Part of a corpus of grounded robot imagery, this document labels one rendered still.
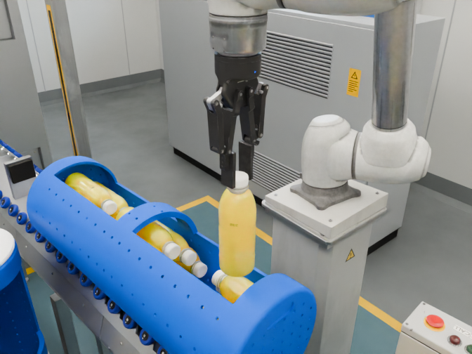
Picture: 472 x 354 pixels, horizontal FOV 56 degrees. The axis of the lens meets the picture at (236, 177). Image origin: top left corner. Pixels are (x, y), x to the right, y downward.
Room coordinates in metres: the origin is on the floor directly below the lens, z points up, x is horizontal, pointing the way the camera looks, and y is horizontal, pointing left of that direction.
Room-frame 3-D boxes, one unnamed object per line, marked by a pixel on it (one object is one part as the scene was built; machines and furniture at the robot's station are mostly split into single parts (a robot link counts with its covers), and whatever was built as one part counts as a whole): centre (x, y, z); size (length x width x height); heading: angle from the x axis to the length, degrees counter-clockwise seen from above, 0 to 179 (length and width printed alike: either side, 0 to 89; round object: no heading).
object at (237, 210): (0.72, 0.00, 1.34); 0.07 x 0.07 x 0.20
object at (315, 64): (3.20, -0.24, 0.72); 2.15 x 0.54 x 1.45; 40
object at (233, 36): (0.72, 0.00, 1.71); 0.09 x 0.09 x 0.06
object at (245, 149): (0.74, -0.02, 1.48); 0.03 x 0.01 x 0.07; 45
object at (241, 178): (0.72, 0.00, 1.45); 0.04 x 0.04 x 0.02
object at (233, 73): (0.72, 0.00, 1.63); 0.08 x 0.07 x 0.09; 135
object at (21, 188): (1.54, 0.83, 1.00); 0.10 x 0.04 x 0.15; 135
